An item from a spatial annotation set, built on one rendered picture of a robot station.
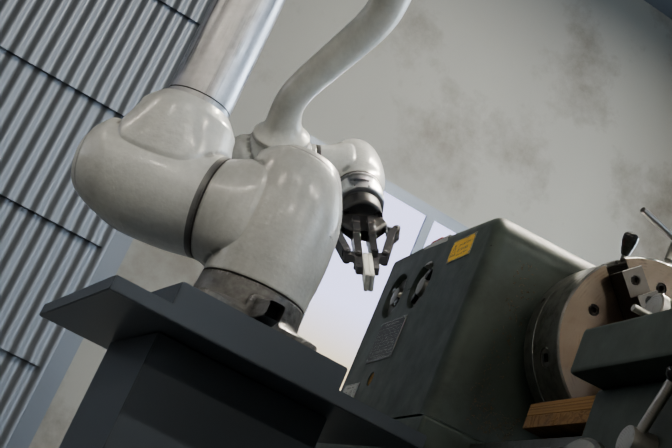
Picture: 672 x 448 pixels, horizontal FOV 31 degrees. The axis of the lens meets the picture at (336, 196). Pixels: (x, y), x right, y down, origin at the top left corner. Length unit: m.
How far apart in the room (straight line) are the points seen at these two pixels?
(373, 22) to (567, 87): 3.23
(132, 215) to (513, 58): 3.53
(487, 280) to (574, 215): 3.03
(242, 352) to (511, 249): 0.79
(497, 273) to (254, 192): 0.59
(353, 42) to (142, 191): 0.52
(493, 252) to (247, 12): 0.62
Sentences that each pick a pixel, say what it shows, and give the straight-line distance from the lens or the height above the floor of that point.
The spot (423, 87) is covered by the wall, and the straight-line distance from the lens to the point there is 4.82.
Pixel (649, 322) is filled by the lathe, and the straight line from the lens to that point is 1.34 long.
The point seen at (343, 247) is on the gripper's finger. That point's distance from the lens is 1.94.
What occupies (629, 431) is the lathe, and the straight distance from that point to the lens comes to 1.30.
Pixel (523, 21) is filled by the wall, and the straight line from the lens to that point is 5.15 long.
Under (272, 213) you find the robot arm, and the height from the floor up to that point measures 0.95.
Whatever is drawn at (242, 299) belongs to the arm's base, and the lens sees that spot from 1.59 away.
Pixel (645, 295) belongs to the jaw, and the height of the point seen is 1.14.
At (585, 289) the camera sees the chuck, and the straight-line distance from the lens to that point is 1.97.
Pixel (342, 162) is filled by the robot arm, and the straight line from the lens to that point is 2.13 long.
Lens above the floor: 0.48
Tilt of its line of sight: 19 degrees up
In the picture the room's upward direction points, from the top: 24 degrees clockwise
